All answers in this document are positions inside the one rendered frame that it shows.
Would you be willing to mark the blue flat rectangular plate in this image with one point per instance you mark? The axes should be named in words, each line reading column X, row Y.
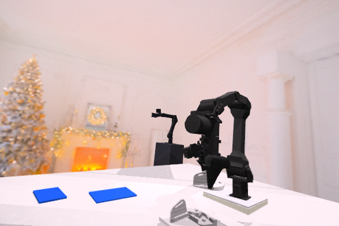
column 48, row 195
column 108, row 195

